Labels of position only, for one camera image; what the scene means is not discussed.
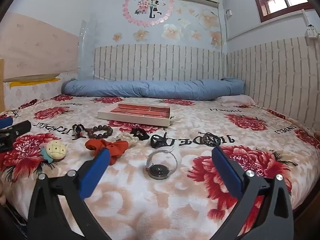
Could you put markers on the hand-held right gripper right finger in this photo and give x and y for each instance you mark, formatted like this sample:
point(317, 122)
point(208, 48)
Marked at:
point(225, 170)

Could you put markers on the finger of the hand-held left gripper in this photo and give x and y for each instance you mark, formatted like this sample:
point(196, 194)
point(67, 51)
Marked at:
point(5, 122)
point(21, 128)

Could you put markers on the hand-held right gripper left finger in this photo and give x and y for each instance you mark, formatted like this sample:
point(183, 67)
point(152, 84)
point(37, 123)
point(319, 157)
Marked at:
point(95, 170)

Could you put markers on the orange scrunchie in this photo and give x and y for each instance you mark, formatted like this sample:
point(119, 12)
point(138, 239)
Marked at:
point(120, 146)

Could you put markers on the colourful hair claw clip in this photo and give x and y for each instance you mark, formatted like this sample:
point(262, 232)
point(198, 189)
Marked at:
point(78, 131)

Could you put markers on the cream pineapple plush hair clip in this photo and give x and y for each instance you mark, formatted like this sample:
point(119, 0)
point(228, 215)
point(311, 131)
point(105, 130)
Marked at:
point(57, 150)

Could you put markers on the black scrunchie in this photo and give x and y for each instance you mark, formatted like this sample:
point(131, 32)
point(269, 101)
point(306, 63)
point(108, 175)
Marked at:
point(143, 133)

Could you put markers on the cream tray with brick lining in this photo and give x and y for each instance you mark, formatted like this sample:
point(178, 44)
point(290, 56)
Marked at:
point(135, 113)

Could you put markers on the yellow strip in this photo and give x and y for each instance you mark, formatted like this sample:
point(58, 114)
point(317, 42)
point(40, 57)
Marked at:
point(32, 82)

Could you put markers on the black hair claw clip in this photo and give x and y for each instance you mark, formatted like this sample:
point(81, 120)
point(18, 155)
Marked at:
point(156, 142)

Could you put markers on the red floral blanket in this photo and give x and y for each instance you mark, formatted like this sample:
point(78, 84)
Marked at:
point(155, 205)

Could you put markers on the clear plastic sheet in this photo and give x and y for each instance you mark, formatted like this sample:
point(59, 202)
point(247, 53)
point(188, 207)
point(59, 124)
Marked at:
point(83, 55)

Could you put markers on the rolled blue duvet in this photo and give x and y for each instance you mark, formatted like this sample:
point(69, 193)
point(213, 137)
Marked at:
point(150, 87)

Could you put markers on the white power strip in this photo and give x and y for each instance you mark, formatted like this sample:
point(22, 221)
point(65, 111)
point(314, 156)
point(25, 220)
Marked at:
point(311, 32)

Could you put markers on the wooden framed window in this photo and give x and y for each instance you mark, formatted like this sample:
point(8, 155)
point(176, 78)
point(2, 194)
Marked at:
point(280, 0)

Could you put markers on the flower wall stickers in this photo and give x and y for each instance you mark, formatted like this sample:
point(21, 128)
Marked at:
point(171, 31)

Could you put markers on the white wall socket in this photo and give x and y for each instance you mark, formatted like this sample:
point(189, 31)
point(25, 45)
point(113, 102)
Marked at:
point(229, 13)

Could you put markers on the heart couple wall sticker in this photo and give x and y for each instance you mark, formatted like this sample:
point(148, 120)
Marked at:
point(150, 7)

